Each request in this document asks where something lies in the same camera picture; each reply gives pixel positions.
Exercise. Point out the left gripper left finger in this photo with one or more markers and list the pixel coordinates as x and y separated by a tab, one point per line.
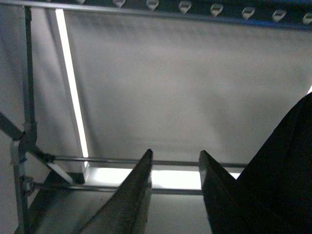
126	212

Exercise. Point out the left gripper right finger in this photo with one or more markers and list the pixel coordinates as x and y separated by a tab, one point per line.
230	208

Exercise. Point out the black garment with Chinese print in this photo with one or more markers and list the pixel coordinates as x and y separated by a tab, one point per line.
280	174

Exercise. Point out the lower grey rack crossbar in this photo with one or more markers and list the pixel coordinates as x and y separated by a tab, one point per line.
135	161

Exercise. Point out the grey rack side frame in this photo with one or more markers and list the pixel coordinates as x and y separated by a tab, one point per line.
24	141

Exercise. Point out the front grey perforated rack rail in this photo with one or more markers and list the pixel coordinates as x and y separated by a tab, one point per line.
286	14

